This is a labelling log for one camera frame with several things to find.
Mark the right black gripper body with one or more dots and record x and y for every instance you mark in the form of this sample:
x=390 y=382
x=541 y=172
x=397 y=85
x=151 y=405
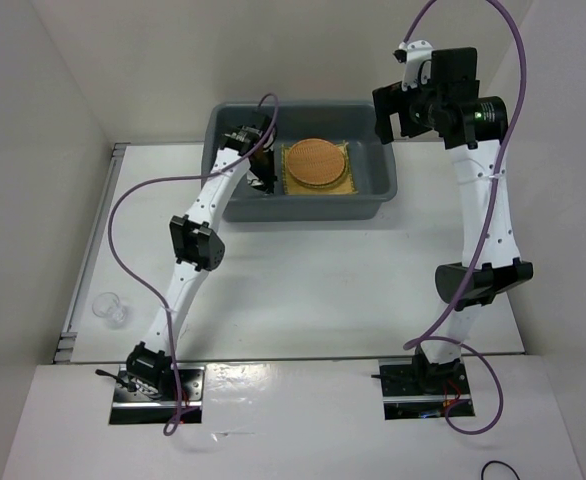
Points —
x=417 y=112

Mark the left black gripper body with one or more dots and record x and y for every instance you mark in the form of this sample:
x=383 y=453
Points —
x=264 y=165

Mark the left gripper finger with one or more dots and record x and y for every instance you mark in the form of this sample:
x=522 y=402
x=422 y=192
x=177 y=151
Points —
x=253 y=181
x=266 y=183

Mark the orange round woven plate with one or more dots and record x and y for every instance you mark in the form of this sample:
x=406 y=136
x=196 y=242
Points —
x=316 y=162

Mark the square bamboo mat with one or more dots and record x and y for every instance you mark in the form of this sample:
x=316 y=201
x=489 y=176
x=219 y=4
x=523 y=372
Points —
x=344 y=186

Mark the clear glass cup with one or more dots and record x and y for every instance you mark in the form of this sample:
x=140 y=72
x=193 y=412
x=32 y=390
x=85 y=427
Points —
x=110 y=309

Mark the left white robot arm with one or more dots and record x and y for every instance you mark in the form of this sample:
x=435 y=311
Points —
x=198 y=250

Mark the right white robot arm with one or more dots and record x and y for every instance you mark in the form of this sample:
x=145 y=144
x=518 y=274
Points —
x=491 y=262

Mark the grey plastic bin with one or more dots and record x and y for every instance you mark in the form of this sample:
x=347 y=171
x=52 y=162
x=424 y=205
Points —
x=372 y=166

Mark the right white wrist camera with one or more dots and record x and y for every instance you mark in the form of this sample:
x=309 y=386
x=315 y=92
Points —
x=416 y=57

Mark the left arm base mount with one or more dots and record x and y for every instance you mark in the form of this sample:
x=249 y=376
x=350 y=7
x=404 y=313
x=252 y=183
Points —
x=134 y=404

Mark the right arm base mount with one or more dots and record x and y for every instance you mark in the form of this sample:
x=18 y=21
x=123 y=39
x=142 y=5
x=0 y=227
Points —
x=404 y=397

